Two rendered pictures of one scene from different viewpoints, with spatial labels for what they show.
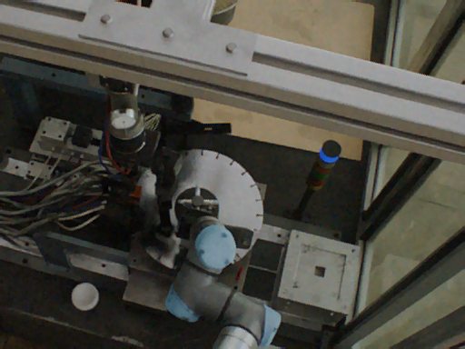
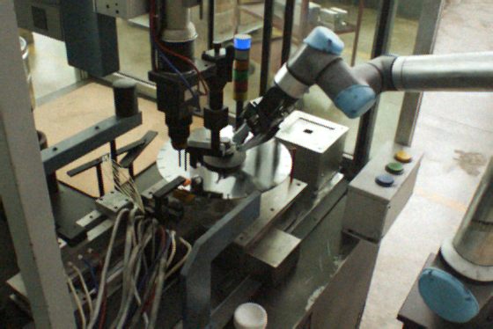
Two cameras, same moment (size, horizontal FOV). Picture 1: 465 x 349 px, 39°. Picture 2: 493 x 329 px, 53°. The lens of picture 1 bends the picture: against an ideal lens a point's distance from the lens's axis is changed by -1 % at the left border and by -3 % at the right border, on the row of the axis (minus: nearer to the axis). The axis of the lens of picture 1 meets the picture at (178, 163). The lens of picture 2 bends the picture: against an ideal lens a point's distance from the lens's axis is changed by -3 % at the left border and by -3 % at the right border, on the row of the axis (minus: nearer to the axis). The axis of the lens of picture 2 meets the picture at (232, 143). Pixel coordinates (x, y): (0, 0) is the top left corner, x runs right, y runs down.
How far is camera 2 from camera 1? 126 cm
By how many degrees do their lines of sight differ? 53
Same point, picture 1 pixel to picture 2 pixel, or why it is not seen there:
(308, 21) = (74, 108)
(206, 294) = (360, 69)
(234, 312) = (379, 63)
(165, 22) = not seen: outside the picture
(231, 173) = (201, 133)
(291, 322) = (331, 186)
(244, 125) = (136, 163)
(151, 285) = (269, 243)
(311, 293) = (325, 137)
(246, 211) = not seen: hidden behind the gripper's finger
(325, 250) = (291, 124)
